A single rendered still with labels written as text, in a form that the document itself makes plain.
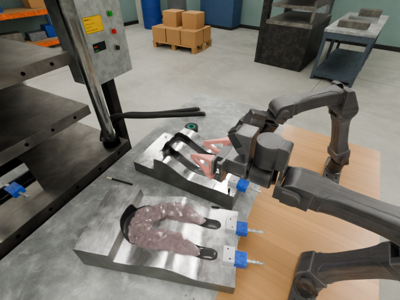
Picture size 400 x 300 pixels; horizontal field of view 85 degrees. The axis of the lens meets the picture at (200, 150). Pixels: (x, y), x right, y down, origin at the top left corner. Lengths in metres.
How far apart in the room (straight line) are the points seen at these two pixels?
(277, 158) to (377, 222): 0.21
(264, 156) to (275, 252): 0.50
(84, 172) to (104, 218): 0.44
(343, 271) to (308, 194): 0.25
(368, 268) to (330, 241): 0.36
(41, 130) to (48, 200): 0.31
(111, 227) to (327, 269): 0.64
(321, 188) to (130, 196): 0.64
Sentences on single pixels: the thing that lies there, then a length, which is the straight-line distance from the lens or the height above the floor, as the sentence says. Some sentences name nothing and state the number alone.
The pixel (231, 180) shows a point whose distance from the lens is 0.89.
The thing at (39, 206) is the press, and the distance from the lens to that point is 1.18.
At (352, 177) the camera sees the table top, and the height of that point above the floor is 0.80.
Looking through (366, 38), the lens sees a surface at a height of 0.74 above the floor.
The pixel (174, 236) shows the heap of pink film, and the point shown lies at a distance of 0.75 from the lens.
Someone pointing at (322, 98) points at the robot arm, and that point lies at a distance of 0.88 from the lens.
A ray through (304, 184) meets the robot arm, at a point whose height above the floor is 1.23.
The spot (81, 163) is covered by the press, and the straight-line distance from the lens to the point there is 1.29.
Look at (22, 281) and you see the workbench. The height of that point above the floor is 0.80.
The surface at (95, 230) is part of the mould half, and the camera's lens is 0.83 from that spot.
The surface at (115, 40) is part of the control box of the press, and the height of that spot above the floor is 1.25.
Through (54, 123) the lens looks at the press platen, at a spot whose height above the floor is 1.04.
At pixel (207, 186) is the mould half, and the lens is 0.90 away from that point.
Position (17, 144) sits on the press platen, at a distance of 1.11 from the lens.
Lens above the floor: 1.57
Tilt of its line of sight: 40 degrees down
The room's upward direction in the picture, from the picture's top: straight up
